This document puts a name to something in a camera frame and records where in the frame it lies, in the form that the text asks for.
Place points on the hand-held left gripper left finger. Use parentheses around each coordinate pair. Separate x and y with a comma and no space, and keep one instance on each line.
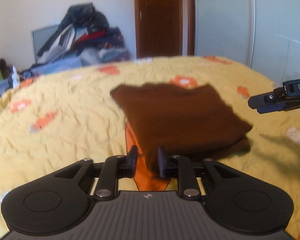
(132,162)

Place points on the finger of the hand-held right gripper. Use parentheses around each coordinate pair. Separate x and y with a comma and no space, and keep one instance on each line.
(265,101)

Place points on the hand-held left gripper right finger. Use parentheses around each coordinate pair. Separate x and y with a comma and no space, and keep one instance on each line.
(162,163)

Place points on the brown knit sweater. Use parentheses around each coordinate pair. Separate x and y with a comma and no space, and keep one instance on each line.
(180,120)

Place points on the pile of mixed clothes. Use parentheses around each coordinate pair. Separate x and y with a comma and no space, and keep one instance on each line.
(90,35)

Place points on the white frosted wardrobe doors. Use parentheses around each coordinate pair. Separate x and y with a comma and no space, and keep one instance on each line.
(260,25)

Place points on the yellow printed bedspread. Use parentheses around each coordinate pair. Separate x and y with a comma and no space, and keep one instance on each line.
(65,120)

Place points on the blue quilted blanket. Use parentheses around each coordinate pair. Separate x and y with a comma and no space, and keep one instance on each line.
(55,66)

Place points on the brown wooden door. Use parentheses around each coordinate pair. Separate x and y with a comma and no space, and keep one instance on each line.
(160,17)

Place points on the white crumpled wrapper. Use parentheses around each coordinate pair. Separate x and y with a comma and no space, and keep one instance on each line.
(14,78)

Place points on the grey framed panel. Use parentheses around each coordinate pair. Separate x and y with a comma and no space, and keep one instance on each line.
(41,40)

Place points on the dark plush toy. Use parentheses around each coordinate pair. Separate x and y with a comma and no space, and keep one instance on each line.
(1,66)

